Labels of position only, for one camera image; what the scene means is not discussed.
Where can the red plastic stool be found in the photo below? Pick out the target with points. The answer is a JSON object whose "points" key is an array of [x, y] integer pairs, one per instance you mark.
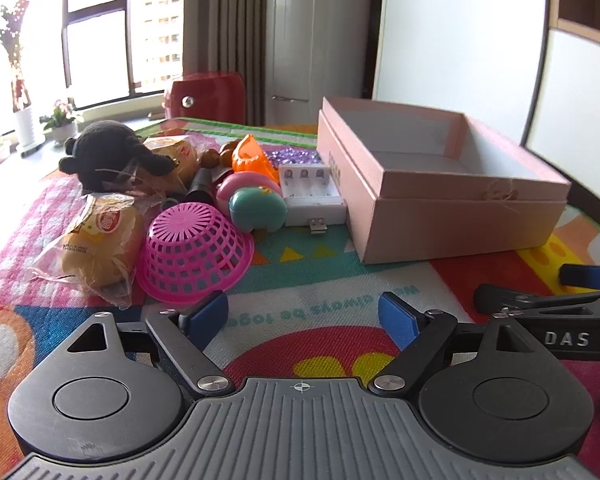
{"points": [[217, 96]]}

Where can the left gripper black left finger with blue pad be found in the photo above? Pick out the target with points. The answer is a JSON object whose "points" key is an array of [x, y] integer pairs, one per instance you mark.
{"points": [[181, 338]]}

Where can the colourful cartoon play mat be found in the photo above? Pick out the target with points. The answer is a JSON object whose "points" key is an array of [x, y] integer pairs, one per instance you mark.
{"points": [[305, 307]]}

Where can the magenta plastic basket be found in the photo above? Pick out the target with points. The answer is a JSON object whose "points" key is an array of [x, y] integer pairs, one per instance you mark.
{"points": [[190, 250]]}

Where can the orange plastic toy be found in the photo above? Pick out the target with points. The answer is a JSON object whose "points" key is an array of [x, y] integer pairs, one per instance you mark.
{"points": [[249, 156]]}

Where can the packaged bread rear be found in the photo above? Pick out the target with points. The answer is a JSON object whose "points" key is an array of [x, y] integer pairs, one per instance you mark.
{"points": [[185, 156]]}

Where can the black plush toy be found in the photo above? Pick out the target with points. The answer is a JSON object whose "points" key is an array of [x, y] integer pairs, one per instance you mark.
{"points": [[103, 152]]}

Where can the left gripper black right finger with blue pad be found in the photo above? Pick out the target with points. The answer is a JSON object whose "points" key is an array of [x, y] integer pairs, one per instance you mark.
{"points": [[422, 340]]}

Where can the pink cardboard box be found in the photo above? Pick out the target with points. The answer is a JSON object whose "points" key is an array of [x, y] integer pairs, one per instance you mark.
{"points": [[422, 183]]}

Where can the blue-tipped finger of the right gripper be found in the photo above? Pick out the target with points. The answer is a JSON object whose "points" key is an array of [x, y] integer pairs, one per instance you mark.
{"points": [[580, 275]]}

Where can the white battery charger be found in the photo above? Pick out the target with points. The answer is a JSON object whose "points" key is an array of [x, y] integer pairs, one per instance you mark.
{"points": [[311, 196]]}

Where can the pink and teal toy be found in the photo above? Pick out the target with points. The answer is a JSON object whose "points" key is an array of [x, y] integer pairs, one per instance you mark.
{"points": [[252, 201]]}

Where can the tall plant white pot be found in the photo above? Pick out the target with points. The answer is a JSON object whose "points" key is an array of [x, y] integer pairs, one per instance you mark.
{"points": [[11, 20]]}

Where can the black cylinder flashlight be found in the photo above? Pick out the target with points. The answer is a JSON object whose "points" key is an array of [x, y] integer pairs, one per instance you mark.
{"points": [[204, 185]]}

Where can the brown curtain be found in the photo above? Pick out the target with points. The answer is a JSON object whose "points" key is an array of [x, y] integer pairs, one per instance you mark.
{"points": [[228, 35]]}

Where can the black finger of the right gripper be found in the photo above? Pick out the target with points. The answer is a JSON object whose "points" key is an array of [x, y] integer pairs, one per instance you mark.
{"points": [[489, 299]]}

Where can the purple bead bag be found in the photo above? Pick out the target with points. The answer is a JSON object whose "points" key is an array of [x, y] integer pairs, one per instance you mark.
{"points": [[292, 155]]}

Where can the brown round toy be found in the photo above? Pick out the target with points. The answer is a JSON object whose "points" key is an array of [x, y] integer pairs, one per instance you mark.
{"points": [[222, 157]]}

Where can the packaged bread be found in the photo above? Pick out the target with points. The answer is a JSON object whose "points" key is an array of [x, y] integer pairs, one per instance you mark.
{"points": [[185, 156], [98, 250]]}

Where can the small flowering potted plant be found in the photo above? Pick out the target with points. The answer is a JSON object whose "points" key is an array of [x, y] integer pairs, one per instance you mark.
{"points": [[63, 122]]}

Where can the packaged bread front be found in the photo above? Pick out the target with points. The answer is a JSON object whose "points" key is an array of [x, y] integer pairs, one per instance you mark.
{"points": [[98, 250]]}

